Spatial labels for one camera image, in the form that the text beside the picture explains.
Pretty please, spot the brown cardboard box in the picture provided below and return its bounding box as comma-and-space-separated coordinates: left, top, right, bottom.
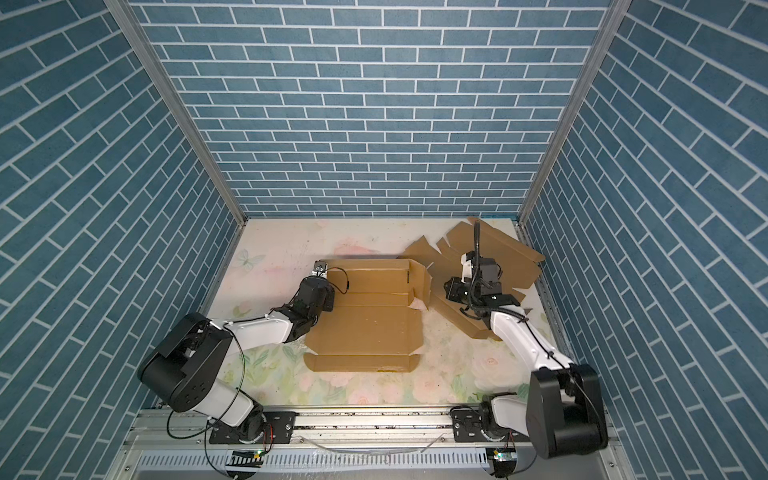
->
304, 259, 432, 373

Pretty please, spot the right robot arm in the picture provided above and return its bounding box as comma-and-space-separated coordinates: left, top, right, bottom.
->
444, 252, 608, 459

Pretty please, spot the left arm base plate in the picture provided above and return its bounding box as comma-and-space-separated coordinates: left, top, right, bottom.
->
209, 411, 297, 446

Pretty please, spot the right flat cardboard blank stack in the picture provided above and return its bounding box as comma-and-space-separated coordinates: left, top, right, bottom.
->
402, 217, 544, 340

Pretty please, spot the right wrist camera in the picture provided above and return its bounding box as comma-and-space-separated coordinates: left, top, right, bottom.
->
461, 251, 475, 283

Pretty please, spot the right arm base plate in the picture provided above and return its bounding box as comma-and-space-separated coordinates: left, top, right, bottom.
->
449, 405, 529, 444

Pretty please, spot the aluminium front rail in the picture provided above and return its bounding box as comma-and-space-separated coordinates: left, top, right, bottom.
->
106, 405, 634, 479

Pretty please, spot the white slotted cable duct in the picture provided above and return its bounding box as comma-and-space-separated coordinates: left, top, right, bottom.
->
136, 448, 488, 473

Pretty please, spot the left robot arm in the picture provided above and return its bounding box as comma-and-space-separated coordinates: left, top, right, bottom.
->
137, 275, 337, 443

